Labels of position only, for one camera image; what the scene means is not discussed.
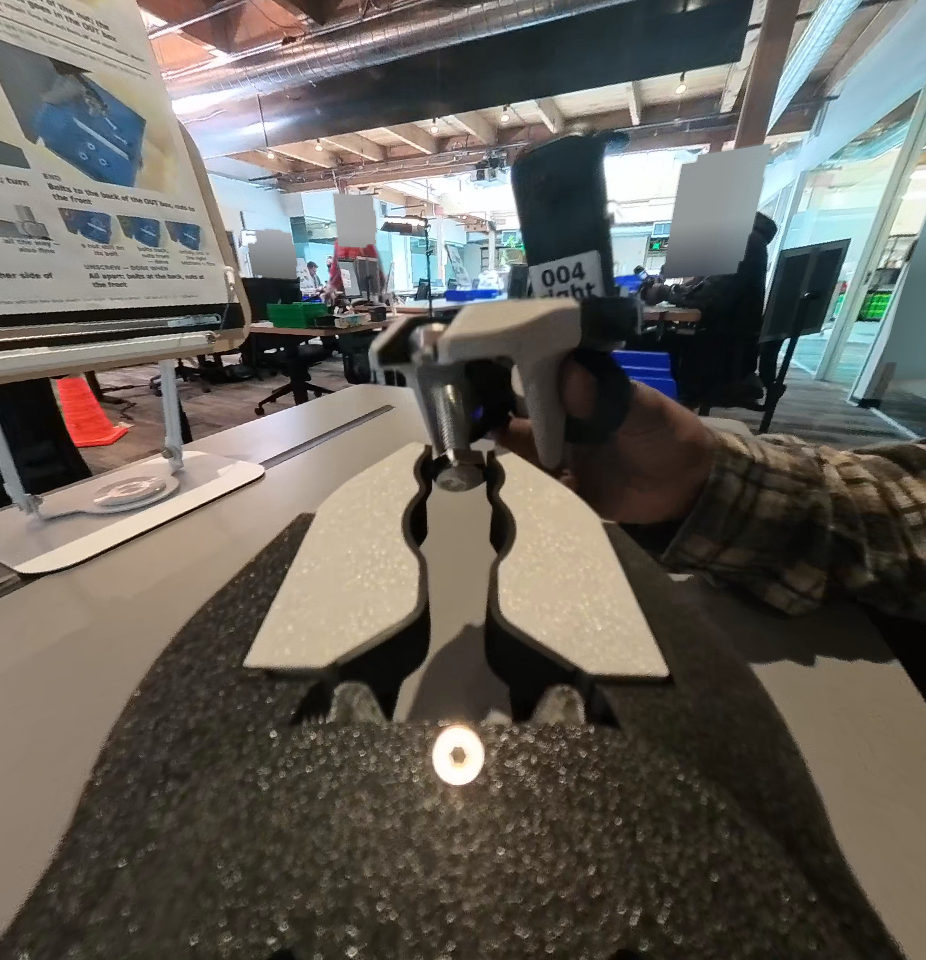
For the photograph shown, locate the slim silver hex bolt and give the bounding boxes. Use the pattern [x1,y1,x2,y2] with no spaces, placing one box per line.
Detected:
[412,330,475,481]

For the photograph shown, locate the spiral metal duct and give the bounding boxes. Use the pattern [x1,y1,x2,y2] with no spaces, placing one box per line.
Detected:
[766,0,865,132]
[163,0,756,99]

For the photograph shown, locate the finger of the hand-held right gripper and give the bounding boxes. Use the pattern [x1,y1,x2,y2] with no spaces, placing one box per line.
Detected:
[367,315,435,390]

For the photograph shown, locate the brown office desk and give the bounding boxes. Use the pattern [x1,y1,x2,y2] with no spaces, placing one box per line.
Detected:
[249,318,389,391]

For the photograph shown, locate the light stand tripod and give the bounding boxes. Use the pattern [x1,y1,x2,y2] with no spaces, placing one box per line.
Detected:
[380,217,441,316]

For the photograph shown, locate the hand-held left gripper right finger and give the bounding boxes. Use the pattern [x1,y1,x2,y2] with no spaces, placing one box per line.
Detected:
[489,453,672,682]

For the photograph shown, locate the blue plastic bin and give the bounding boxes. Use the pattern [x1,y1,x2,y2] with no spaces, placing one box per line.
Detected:
[611,348,677,412]

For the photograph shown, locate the wooden display board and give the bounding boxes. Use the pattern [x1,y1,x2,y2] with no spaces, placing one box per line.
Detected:
[0,0,250,387]

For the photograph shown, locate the monitor showing white page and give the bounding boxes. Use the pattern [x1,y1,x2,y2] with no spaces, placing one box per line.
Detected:
[339,256,381,301]

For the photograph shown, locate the orange traffic cone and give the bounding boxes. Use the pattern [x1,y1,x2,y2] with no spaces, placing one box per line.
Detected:
[56,375,130,450]

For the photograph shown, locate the person's right hand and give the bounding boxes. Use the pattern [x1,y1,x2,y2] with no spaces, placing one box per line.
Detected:
[502,377,724,528]

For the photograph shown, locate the wooden pillar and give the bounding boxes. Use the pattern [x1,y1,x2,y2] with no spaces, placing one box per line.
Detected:
[733,0,801,151]

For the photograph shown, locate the printed instruction sheet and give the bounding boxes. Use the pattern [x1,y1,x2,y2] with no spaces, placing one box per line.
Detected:
[0,0,231,309]

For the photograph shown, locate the black ceiling panel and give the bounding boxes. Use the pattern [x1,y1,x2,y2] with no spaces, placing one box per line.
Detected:
[166,0,756,121]

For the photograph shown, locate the black office chair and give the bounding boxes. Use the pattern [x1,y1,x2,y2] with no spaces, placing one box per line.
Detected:
[254,341,336,417]

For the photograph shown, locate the black panel on stand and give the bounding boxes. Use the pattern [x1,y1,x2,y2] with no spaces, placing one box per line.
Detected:
[759,238,852,432]

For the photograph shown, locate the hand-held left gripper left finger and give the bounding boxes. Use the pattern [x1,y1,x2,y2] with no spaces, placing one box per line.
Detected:
[241,442,432,675]

